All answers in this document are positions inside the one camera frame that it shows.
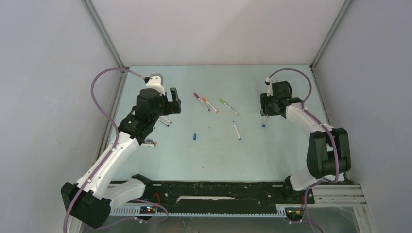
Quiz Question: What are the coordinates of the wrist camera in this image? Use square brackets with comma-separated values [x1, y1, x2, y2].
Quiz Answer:
[265, 77, 277, 97]
[144, 74, 166, 96]

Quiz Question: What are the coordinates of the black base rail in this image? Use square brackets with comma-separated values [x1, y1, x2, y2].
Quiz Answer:
[141, 181, 305, 215]

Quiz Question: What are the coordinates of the purple cap marker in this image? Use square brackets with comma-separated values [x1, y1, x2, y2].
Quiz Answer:
[193, 93, 210, 112]

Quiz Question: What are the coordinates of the green red marker cluster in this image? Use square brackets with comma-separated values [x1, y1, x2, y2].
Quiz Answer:
[141, 139, 157, 147]

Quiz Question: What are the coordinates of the light blue marker body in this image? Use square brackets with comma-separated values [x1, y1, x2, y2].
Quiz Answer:
[233, 121, 241, 141]

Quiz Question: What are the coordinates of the green cap marker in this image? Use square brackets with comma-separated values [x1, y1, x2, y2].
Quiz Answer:
[219, 98, 239, 115]

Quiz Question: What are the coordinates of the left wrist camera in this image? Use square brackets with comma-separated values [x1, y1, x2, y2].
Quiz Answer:
[144, 74, 166, 96]

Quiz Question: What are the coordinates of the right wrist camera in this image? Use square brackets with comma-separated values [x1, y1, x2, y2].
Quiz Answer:
[265, 77, 277, 97]

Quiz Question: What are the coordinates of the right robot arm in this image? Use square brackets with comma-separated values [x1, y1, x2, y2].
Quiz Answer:
[260, 78, 351, 203]

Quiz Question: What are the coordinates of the orange cap marker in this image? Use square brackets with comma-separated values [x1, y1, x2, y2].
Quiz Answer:
[202, 98, 219, 113]

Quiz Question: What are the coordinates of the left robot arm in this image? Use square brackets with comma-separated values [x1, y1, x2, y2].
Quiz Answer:
[61, 87, 181, 229]

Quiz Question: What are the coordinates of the red cap marker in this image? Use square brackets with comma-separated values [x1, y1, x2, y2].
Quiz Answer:
[160, 116, 172, 125]

